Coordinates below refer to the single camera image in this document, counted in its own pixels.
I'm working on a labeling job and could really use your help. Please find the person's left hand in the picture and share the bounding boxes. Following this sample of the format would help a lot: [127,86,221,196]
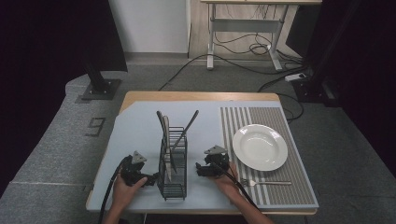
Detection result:
[111,175,149,213]

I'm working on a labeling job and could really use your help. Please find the tangled black cables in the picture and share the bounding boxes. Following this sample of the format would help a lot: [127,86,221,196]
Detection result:
[213,4,304,64]

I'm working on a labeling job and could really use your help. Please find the black floor cable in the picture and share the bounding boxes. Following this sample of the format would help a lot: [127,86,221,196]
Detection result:
[158,53,309,92]

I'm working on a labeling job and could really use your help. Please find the person's right hand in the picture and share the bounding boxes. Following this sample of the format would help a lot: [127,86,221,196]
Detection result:
[213,161,248,204]

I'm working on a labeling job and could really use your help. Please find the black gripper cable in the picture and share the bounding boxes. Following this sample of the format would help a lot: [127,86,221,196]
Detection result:
[97,155,131,224]
[214,161,260,210]

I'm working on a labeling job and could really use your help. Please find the black stand with base plate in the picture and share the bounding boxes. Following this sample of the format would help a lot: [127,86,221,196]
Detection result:
[291,0,363,108]
[74,0,129,103]

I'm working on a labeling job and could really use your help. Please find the wooden table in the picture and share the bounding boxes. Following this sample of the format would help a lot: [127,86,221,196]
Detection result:
[85,90,319,217]

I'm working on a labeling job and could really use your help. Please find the white plate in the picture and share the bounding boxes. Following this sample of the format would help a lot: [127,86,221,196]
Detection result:
[232,123,290,173]

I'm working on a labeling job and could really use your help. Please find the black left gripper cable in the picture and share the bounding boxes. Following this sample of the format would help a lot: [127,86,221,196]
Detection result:
[97,155,131,224]

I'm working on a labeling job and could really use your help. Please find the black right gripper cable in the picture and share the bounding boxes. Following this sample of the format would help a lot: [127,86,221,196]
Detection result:
[214,161,260,210]

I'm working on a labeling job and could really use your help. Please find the black handled utensil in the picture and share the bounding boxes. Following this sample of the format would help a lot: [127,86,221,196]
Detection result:
[172,109,200,151]

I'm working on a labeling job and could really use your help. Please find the black wire cutlery rack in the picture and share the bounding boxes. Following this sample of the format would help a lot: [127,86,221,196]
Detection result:
[156,125,189,202]

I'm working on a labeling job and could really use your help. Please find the light blue table mat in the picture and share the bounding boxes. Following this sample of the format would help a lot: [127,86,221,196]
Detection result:
[86,100,319,213]

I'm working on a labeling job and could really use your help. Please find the steel fork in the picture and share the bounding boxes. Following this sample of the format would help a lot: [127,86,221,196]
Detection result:
[239,178,293,188]

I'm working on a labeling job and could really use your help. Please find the grey striped placemat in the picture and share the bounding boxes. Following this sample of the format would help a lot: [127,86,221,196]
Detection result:
[219,105,319,209]

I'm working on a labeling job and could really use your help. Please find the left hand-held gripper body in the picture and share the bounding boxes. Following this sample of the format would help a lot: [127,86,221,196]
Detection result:
[120,150,149,188]

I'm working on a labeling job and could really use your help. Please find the grey handled table knife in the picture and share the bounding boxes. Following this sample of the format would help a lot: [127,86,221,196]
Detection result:
[163,115,173,182]

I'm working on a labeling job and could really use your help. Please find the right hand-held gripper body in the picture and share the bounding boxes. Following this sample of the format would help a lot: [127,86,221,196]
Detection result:
[204,145,232,178]

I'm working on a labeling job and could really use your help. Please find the white frame desk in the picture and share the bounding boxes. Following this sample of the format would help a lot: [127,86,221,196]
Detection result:
[200,0,323,72]

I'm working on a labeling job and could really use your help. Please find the white power strip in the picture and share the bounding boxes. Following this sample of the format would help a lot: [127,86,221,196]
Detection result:
[284,72,308,83]

